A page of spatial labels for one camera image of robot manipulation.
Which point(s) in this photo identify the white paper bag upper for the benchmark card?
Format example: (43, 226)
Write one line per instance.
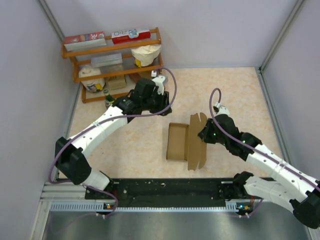
(145, 55)

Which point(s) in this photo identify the red white wrap box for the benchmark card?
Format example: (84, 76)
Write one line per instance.
(130, 35)

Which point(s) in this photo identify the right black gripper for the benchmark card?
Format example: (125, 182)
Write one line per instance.
(204, 134)

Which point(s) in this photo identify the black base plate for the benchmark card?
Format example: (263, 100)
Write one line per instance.
(175, 192)

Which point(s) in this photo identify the aluminium front rail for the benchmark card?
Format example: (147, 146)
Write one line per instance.
(70, 198)

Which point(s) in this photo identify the brown bread pieces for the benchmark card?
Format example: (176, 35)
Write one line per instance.
(144, 76)

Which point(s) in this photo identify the clear plastic box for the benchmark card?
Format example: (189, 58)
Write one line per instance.
(106, 60)

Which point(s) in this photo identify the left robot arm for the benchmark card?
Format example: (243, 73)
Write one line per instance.
(71, 154)

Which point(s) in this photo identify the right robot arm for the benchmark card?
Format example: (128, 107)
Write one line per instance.
(291, 189)

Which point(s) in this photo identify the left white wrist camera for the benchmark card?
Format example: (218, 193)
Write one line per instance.
(160, 81)

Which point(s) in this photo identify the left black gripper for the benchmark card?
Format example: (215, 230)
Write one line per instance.
(163, 101)

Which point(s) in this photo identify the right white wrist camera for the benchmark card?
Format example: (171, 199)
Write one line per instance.
(220, 109)

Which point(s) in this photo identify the wooden shelf rack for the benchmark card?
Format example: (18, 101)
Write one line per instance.
(94, 80)

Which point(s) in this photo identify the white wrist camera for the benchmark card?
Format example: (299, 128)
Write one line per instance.
(220, 109)
(160, 81)

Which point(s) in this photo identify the tan cardboard packet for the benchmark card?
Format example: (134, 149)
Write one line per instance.
(118, 81)

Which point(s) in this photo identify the green glass bottle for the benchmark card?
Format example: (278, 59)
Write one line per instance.
(108, 98)

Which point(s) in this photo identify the red grey foil box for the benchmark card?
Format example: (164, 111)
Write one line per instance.
(85, 41)

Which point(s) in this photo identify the brown cardboard box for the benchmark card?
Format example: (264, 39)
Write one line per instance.
(184, 144)

